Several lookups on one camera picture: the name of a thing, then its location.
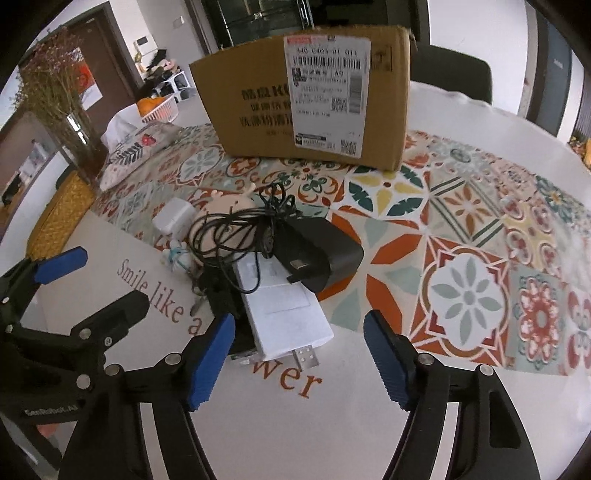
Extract black chair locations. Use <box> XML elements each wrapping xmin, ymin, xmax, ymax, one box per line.
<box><xmin>410</xmin><ymin>44</ymin><xmax>493</xmax><ymax>106</ymax></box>

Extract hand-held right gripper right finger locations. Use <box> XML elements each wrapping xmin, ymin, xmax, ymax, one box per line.
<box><xmin>363</xmin><ymin>310</ymin><xmax>541</xmax><ymax>480</ymax></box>

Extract white USB device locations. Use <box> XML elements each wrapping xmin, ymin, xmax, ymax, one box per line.
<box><xmin>235</xmin><ymin>257</ymin><xmax>335</xmax><ymax>371</ymax></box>

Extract black power adapter with cable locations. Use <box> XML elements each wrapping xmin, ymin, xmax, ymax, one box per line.
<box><xmin>188</xmin><ymin>182</ymin><xmax>365</xmax><ymax>295</ymax></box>

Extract yellow woven basket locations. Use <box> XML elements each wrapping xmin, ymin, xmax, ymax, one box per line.
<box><xmin>27</xmin><ymin>175</ymin><xmax>99</xmax><ymax>265</ymax></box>

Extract pink doll toy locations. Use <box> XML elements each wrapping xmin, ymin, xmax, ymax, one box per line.
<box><xmin>187</xmin><ymin>182</ymin><xmax>265</xmax><ymax>269</ymax></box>

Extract dark glass cabinet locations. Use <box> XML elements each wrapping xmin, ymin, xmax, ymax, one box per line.
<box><xmin>202</xmin><ymin>0</ymin><xmax>423</xmax><ymax>52</ymax></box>

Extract brown door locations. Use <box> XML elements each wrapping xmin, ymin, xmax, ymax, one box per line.
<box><xmin>78</xmin><ymin>0</ymin><xmax>145</xmax><ymax>121</ymax></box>

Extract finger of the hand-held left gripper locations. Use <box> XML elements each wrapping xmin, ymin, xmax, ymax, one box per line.
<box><xmin>0</xmin><ymin>247</ymin><xmax>88</xmax><ymax>326</ymax></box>
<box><xmin>7</xmin><ymin>291</ymin><xmax>151</xmax><ymax>370</ymax></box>

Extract white charger cube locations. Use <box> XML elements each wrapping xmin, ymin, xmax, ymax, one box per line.
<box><xmin>152</xmin><ymin>198</ymin><xmax>197</xmax><ymax>243</ymax></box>

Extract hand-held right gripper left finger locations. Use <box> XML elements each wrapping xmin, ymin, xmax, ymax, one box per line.
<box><xmin>58</xmin><ymin>313</ymin><xmax>237</xmax><ymax>480</ymax></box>

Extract white basket with oranges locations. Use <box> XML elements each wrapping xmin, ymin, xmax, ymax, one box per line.
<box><xmin>135</xmin><ymin>95</ymin><xmax>179</xmax><ymax>125</ymax></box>

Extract black rectangular device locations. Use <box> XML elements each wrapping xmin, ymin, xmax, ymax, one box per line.
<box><xmin>198</xmin><ymin>270</ymin><xmax>257</xmax><ymax>361</ymax></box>

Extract cardboard box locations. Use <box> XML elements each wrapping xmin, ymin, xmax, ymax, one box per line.
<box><xmin>189</xmin><ymin>25</ymin><xmax>419</xmax><ymax>172</ymax></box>

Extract small pale figure keychain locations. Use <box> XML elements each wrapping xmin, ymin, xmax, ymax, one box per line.
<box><xmin>161</xmin><ymin>240</ymin><xmax>206</xmax><ymax>319</ymax></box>

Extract white stool with clutter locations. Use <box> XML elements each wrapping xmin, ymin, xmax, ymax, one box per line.
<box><xmin>145</xmin><ymin>46</ymin><xmax>197</xmax><ymax>103</ymax></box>

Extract red wall poster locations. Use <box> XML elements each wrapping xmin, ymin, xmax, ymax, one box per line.
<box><xmin>74</xmin><ymin>46</ymin><xmax>103</xmax><ymax>110</ymax></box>

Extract printed fabric tissue pouch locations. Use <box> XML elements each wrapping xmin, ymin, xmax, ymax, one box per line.
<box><xmin>98</xmin><ymin>108</ymin><xmax>186</xmax><ymax>192</ymax></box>

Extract colourful patterned table mat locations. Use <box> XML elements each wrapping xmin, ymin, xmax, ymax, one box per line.
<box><xmin>90</xmin><ymin>122</ymin><xmax>591</xmax><ymax>378</ymax></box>

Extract dried flowers in glass vase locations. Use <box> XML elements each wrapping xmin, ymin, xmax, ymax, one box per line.
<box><xmin>11</xmin><ymin>28</ymin><xmax>110</xmax><ymax>186</ymax></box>

